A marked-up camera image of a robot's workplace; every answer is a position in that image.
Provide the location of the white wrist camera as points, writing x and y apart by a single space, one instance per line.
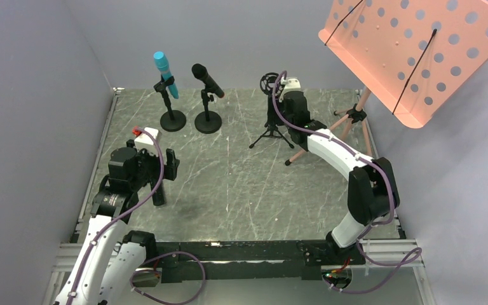
143 141
289 85

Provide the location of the black tripod shock-mount stand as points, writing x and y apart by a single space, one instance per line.
273 121

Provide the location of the black microphone silver grille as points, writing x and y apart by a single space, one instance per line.
159 196

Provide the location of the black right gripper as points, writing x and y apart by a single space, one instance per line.
275 107

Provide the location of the black microphone orange end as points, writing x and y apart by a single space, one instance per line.
200 73

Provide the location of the black round-base stand ring clip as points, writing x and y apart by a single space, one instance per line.
207 122

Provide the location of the pink music stand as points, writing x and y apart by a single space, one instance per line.
412 55

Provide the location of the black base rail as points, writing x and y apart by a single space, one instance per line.
240 260

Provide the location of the blue microphone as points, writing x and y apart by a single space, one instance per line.
162 64

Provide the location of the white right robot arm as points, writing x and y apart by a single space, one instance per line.
372 191

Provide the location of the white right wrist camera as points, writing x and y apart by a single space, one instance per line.
289 85

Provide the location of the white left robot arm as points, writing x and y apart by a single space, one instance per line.
109 255

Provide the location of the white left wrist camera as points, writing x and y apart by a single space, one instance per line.
143 141

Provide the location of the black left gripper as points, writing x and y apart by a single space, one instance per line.
158 169

